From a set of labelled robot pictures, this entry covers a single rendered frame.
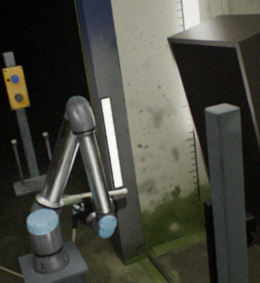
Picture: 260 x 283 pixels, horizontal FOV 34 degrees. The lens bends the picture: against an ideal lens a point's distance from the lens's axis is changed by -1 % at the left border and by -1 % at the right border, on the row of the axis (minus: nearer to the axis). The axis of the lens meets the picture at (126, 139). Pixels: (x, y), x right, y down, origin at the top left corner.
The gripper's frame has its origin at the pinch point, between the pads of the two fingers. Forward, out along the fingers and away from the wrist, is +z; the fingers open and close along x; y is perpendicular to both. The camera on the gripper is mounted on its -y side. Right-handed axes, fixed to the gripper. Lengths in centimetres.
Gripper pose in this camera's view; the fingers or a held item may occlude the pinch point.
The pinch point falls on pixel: (75, 203)
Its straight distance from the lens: 262.2
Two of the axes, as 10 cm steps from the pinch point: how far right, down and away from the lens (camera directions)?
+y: -1.0, 9.6, 2.5
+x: 8.1, -0.7, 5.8
